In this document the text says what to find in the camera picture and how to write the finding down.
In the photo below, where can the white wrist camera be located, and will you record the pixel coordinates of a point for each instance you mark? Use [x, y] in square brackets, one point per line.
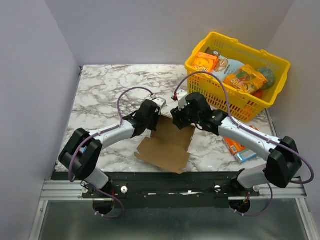
[161, 102]
[180, 98]

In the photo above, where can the brown cardboard box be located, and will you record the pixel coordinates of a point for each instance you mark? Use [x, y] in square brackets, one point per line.
[167, 146]

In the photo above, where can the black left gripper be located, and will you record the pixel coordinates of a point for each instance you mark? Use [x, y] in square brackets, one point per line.
[153, 127]

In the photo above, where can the blue white small box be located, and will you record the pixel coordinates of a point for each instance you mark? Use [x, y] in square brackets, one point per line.
[245, 155]

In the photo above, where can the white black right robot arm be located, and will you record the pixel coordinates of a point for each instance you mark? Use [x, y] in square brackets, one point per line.
[281, 164]

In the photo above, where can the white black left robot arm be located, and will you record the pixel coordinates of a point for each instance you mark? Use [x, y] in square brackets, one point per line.
[81, 152]

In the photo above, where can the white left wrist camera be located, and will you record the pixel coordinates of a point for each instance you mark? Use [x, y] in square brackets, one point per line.
[161, 102]

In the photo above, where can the orange snack box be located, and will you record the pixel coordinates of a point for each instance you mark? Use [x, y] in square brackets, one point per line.
[206, 62]

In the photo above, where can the aluminium rail frame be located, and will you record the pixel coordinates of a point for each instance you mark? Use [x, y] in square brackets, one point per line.
[63, 214]

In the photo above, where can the orange round item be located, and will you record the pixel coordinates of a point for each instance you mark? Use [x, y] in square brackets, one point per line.
[258, 94]

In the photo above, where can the orange small box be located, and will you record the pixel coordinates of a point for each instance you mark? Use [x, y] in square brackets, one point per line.
[235, 147]

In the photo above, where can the orange candy bag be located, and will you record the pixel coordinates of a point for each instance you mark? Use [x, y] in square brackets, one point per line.
[246, 80]

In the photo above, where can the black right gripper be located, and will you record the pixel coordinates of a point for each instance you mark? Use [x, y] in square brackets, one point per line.
[178, 118]

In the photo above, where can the light blue snack bag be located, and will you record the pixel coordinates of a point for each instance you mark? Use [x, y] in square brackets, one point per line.
[226, 67]

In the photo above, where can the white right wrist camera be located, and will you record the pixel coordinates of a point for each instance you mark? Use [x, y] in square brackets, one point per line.
[180, 98]

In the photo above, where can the green steel scouring pad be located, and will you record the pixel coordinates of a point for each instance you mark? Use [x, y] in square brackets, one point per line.
[269, 76]

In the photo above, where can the yellow plastic basket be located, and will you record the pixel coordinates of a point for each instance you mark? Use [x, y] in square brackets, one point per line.
[242, 106]

